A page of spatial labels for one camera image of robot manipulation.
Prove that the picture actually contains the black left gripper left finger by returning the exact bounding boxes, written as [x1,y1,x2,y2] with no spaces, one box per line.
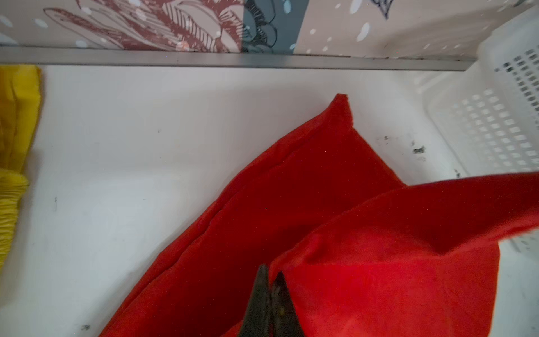
[238,265,271,337]

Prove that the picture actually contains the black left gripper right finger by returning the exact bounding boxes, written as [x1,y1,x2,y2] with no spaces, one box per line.
[271,272,305,337]

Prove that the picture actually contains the red shorts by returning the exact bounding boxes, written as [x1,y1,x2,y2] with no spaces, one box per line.
[102,94,538,336]

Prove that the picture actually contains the yellow shorts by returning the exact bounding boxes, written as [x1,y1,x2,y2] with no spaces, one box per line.
[1,65,42,266]

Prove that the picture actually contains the white perforated plastic basket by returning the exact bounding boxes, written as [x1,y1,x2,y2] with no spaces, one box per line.
[420,6,539,258]

